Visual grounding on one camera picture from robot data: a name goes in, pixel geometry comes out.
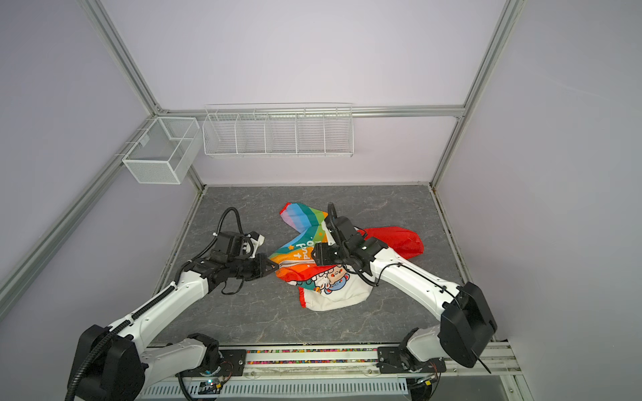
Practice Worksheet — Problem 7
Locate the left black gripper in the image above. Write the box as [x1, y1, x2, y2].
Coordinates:
[227, 253, 279, 281]

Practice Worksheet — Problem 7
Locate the colourful rainbow kids jacket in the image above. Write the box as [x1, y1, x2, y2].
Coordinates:
[267, 201, 426, 312]

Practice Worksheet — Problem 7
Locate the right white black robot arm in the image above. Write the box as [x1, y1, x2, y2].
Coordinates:
[312, 236, 498, 372]

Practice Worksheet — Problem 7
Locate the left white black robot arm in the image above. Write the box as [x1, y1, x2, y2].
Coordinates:
[65, 232, 278, 400]

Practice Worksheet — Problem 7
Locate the white mesh box basket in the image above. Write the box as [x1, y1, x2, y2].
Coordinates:
[123, 117, 203, 185]

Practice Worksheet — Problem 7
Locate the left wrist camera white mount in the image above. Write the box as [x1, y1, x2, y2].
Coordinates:
[242, 232, 265, 258]

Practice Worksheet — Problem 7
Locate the black corrugated cable conduit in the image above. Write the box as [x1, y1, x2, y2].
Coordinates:
[215, 206, 245, 239]

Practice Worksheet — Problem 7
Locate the white wire shelf basket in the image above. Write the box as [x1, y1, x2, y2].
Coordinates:
[202, 103, 354, 157]

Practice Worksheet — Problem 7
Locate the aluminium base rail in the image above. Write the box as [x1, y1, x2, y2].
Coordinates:
[89, 343, 523, 401]

